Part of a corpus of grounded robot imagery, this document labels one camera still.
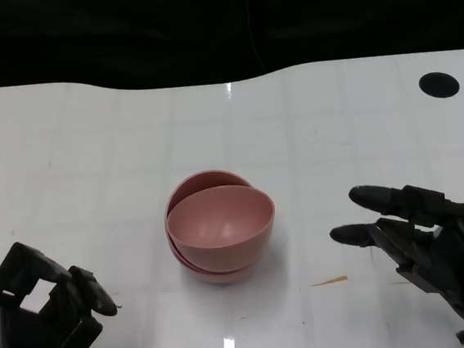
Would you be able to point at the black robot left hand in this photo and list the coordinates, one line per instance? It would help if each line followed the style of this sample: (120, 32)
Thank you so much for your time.
(22, 342)

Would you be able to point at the pink bowl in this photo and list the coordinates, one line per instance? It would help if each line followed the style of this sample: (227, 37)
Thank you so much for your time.
(200, 183)
(225, 277)
(220, 224)

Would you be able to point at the black backdrop cloth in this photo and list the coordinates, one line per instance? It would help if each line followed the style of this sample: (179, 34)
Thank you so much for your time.
(160, 28)

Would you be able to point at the black round table grommet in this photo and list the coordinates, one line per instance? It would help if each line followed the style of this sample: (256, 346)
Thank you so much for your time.
(439, 85)

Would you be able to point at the thin orange scrap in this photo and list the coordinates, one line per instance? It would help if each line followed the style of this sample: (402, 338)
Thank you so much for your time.
(333, 281)

